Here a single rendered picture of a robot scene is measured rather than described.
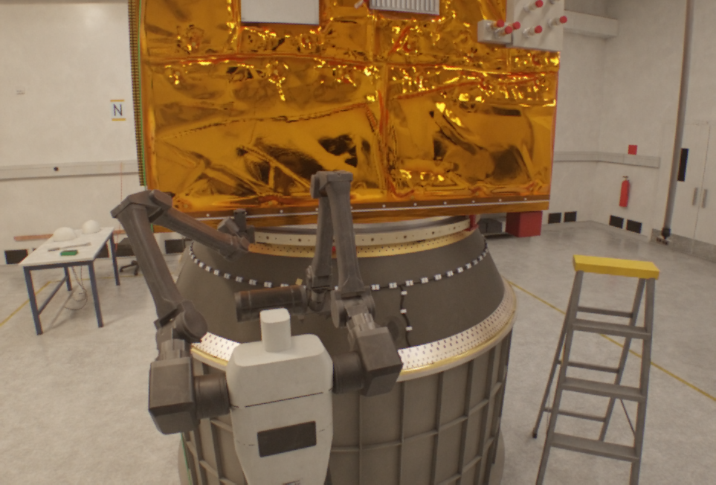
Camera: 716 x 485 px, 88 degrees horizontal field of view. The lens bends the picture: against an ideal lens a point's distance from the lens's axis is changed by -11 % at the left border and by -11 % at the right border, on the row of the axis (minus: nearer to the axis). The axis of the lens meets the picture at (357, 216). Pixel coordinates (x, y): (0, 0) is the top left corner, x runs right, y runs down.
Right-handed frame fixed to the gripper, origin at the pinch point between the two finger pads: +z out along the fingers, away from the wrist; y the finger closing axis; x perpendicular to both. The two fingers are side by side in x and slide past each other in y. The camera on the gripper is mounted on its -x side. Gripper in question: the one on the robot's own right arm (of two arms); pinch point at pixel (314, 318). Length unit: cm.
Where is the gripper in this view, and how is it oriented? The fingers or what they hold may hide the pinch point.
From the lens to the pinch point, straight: 165.8
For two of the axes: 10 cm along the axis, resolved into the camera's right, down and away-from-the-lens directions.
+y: -9.4, 0.7, -3.2
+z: -1.7, 7.5, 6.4
